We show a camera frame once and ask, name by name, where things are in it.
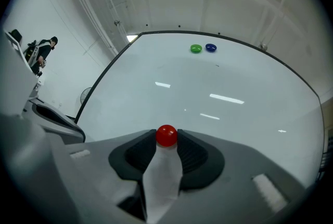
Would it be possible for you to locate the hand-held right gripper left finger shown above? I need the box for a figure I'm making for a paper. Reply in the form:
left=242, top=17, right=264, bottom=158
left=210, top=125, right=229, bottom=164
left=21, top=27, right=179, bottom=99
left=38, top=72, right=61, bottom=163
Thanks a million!
left=49, top=128, right=158, bottom=224

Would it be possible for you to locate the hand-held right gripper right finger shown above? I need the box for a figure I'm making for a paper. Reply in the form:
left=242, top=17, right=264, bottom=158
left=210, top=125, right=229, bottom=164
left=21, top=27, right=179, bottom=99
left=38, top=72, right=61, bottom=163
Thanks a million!
left=156, top=128, right=307, bottom=224

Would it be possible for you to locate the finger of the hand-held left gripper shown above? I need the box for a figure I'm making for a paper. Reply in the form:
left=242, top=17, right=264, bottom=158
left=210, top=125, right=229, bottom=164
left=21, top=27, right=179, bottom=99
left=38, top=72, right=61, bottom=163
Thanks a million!
left=21, top=97, right=86, bottom=144

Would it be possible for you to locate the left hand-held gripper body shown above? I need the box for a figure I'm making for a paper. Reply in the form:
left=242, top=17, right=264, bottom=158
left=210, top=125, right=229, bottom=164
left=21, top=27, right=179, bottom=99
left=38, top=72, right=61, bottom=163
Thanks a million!
left=0, top=30, right=45, bottom=117

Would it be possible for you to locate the red round magnet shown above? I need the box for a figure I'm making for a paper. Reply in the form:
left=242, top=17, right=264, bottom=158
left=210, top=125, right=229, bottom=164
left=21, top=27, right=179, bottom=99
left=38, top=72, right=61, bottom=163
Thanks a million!
left=155, top=124, right=178, bottom=148

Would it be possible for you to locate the black-framed whiteboard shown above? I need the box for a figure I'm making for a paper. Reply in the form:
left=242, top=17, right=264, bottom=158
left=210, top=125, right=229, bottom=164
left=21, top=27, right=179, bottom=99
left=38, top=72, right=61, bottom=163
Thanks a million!
left=74, top=31, right=326, bottom=189

